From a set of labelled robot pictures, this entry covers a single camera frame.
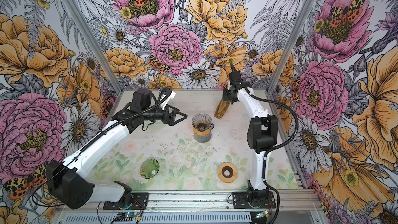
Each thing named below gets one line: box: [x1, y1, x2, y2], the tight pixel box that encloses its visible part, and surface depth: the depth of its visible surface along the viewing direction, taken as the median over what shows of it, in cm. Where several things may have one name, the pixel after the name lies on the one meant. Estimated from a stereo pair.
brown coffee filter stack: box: [214, 98, 231, 119], surface depth 102 cm
